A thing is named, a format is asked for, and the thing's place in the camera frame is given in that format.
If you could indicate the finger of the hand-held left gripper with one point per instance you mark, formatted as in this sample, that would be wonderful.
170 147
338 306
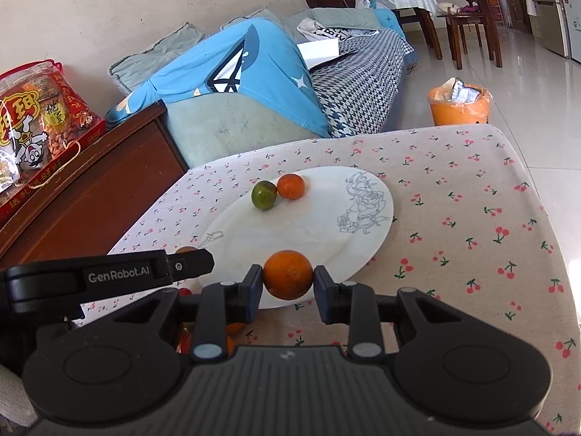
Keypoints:
190 265

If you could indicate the grey-green cushion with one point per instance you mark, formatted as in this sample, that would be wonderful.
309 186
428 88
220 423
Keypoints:
154 54

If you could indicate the white paper sheet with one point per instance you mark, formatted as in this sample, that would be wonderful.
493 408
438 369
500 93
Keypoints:
320 52

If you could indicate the blue star print blanket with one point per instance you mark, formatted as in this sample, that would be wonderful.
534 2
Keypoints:
272 68

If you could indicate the silver refrigerator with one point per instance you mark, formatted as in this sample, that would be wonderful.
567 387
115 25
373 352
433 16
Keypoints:
547 9

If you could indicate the white tote bag black print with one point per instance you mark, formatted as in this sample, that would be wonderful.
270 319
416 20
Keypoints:
333 32

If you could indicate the wooden dining table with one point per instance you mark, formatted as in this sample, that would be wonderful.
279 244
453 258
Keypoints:
429 27

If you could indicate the grey-green sofa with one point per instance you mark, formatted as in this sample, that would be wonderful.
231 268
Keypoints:
227 129

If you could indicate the pink cloth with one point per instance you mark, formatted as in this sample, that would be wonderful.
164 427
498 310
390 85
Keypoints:
470 8

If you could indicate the wooden chair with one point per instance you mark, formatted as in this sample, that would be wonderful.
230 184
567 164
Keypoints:
481 22

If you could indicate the blue pillow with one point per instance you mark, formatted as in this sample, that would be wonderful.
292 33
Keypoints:
390 20

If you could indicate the white cloth bundle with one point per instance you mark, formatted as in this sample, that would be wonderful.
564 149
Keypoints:
448 8

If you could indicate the green tangerine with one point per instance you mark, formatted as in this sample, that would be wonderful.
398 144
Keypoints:
264 195

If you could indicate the cherry print tablecloth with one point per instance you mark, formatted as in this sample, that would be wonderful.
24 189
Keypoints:
454 218

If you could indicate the white appliance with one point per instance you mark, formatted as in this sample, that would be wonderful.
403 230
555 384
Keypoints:
572 22

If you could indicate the orange trash bin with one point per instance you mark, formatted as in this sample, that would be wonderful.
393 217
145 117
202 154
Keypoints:
458 111

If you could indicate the red snack gift bag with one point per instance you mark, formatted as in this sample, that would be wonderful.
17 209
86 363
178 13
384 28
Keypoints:
41 118

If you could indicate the white plate with line drawing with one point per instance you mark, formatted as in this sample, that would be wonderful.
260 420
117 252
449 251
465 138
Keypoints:
308 231

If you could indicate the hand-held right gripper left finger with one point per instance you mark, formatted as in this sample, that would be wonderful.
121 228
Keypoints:
256 290

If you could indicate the dark wooden cabinet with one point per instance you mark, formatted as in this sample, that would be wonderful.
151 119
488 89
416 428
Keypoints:
113 181

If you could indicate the small red fruit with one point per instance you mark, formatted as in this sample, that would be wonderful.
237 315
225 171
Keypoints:
184 291

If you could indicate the reddish orange tangerine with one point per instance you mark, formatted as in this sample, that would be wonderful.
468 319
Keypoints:
291 186

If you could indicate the houndstooth blanket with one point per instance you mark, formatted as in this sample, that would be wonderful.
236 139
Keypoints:
363 81

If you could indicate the green pillow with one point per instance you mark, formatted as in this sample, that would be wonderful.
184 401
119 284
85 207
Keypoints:
349 17

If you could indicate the large orange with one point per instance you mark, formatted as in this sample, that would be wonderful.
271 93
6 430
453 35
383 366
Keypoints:
288 275

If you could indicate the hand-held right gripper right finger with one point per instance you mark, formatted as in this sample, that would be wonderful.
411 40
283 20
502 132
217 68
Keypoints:
318 290

